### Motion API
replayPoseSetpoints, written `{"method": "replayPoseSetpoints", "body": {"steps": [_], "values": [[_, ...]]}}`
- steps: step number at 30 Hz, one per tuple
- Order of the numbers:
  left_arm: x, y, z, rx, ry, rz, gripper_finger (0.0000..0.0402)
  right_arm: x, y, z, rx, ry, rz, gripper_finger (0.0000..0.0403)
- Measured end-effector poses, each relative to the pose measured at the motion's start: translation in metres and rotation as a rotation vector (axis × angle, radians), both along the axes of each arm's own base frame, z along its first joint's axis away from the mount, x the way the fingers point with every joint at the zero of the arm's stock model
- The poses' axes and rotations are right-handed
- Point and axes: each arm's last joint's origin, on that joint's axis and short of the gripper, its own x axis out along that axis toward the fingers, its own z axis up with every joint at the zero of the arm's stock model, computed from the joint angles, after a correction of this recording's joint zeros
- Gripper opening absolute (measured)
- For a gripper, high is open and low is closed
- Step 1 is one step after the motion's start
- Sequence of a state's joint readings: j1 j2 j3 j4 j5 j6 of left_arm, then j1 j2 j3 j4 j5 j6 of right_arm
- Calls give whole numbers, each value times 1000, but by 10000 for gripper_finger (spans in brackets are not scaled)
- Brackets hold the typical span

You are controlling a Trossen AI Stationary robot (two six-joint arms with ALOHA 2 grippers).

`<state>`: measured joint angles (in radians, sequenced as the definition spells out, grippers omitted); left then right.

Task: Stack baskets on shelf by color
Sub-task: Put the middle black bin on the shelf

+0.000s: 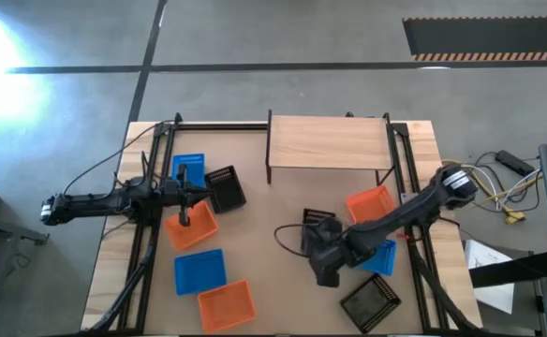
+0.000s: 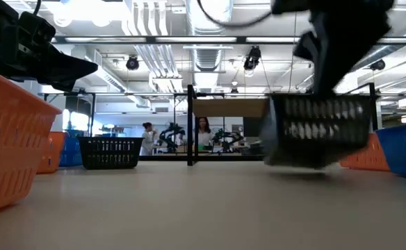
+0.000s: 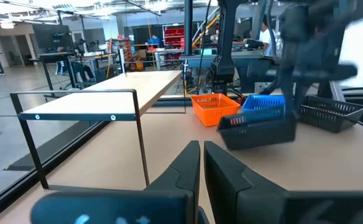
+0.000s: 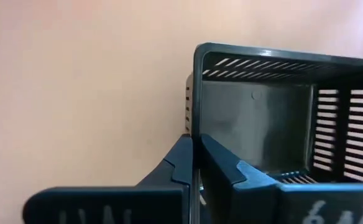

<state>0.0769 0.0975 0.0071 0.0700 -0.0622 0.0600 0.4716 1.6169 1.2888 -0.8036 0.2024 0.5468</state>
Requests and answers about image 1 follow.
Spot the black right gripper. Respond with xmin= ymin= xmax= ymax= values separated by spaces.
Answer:
xmin=306 ymin=217 xmax=349 ymax=288

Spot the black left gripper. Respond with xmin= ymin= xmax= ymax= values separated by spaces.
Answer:
xmin=160 ymin=163 xmax=210 ymax=227

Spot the blue plastic basket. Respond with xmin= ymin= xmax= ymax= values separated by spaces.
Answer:
xmin=173 ymin=247 xmax=229 ymax=298
xmin=358 ymin=238 xmax=398 ymax=278
xmin=171 ymin=153 xmax=207 ymax=189

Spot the black plastic basket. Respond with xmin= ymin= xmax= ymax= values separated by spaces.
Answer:
xmin=203 ymin=164 xmax=248 ymax=214
xmin=339 ymin=272 xmax=403 ymax=335
xmin=300 ymin=207 xmax=338 ymax=257

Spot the orange plastic basket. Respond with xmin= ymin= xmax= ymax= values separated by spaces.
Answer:
xmin=163 ymin=200 xmax=220 ymax=252
xmin=345 ymin=184 xmax=399 ymax=226
xmin=197 ymin=279 xmax=258 ymax=335

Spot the wooden shelf with black legs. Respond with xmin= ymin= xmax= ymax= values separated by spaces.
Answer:
xmin=265 ymin=109 xmax=395 ymax=186

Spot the black floor tape line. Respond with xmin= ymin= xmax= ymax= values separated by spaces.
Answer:
xmin=126 ymin=0 xmax=170 ymax=124

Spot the white paper sheet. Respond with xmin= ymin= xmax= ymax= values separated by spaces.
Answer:
xmin=463 ymin=239 xmax=516 ymax=315

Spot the black power adapter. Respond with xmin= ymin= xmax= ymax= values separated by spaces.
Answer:
xmin=494 ymin=149 xmax=537 ymax=179

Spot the black hazard-striped floor mat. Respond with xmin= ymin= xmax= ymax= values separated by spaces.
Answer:
xmin=402 ymin=15 xmax=547 ymax=63

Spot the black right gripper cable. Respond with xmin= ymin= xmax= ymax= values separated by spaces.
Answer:
xmin=273 ymin=223 xmax=313 ymax=257

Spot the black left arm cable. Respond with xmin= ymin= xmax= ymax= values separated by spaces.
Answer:
xmin=61 ymin=119 xmax=177 ymax=198

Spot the black aluminium table frame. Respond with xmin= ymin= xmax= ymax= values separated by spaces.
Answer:
xmin=81 ymin=111 xmax=484 ymax=336

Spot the yellow cable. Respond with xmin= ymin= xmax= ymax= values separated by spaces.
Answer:
xmin=441 ymin=158 xmax=544 ymax=221

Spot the white cable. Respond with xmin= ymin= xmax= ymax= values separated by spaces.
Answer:
xmin=460 ymin=163 xmax=541 ymax=212

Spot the black strap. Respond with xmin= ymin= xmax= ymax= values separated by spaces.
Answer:
xmin=468 ymin=250 xmax=547 ymax=289

